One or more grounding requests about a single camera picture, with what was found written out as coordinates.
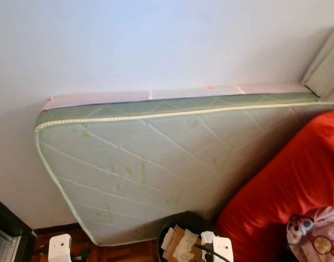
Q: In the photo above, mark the dark wooden baseboard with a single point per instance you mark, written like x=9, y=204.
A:
x=54, y=228

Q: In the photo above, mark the pink wrapped board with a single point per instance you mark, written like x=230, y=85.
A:
x=106, y=99

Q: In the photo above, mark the green white quilted mattress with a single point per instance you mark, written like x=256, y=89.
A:
x=150, y=164

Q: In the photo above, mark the black round bin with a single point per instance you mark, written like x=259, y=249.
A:
x=188, y=218

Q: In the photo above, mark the cream paper sheet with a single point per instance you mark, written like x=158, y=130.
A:
x=186, y=245

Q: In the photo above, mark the brown cardboard piece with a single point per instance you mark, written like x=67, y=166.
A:
x=198, y=251

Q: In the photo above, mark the crumpled white tissue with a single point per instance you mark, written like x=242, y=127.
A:
x=207, y=238

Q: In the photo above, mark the large red cushion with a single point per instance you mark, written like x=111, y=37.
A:
x=281, y=185

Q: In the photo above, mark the grey panel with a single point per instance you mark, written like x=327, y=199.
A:
x=325, y=71

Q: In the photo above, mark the pink cartoon print blanket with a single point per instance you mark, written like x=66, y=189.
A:
x=320, y=240

